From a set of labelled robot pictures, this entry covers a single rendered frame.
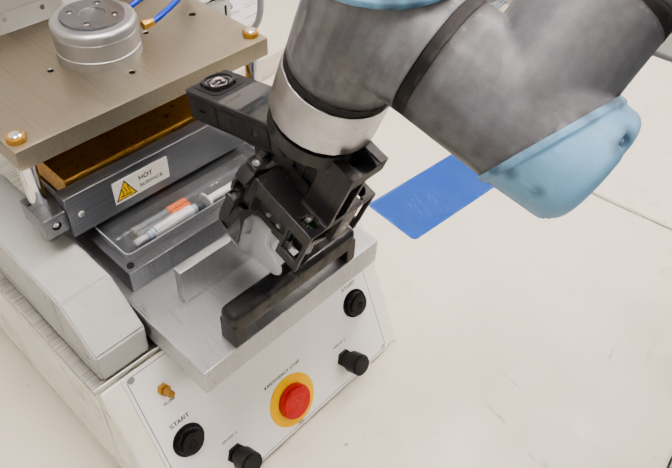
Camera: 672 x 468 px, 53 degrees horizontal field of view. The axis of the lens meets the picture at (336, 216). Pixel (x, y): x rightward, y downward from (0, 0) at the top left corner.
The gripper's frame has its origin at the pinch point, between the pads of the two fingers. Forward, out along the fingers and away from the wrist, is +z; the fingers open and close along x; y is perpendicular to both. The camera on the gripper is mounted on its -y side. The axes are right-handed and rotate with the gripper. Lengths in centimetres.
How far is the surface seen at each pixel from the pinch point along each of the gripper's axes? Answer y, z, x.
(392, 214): 1.0, 26.5, 34.3
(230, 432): 11.1, 16.7, -7.8
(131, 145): -13.4, -1.0, -3.2
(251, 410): 10.8, 16.4, -4.8
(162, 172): -10.4, 1.0, -1.7
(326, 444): 18.6, 20.3, 0.5
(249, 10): -51, 38, 52
